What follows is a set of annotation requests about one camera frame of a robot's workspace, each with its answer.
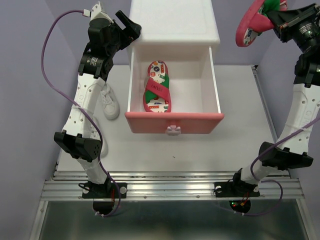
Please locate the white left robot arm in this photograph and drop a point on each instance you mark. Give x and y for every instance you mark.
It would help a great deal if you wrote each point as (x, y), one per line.
(75, 138)

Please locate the white sneaker near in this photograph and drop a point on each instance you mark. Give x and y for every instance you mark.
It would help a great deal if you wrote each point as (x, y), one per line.
(95, 135)

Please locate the red patterned sandal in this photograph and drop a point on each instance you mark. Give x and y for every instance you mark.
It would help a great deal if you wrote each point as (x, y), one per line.
(157, 96)
(255, 20)

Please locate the aluminium mounting rail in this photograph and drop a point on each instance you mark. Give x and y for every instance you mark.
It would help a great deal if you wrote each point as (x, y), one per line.
(167, 185)

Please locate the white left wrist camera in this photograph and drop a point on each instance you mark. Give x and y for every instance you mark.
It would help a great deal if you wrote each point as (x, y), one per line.
(97, 12)

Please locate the white sneaker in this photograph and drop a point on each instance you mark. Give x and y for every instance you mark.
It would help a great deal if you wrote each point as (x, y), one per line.
(95, 135)
(110, 105)

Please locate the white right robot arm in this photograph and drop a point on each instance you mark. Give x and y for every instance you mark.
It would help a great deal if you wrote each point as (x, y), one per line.
(291, 149)

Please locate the white sneaker far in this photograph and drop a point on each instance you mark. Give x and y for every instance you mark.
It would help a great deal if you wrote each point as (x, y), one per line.
(110, 105)

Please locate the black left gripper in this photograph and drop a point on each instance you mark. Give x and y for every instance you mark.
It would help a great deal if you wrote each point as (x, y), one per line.
(132, 33)

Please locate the white shoe cabinet frame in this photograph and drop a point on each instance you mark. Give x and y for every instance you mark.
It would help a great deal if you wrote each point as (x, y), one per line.
(183, 33)

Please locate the pink drawer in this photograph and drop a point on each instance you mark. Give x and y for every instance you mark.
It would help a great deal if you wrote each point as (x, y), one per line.
(195, 105)

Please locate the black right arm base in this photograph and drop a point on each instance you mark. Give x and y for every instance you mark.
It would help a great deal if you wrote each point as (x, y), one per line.
(230, 189)

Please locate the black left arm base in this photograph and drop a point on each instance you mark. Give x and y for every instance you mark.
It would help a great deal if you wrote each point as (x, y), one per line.
(108, 190)

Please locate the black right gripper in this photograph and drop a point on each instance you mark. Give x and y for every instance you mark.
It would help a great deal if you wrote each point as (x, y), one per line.
(281, 17)

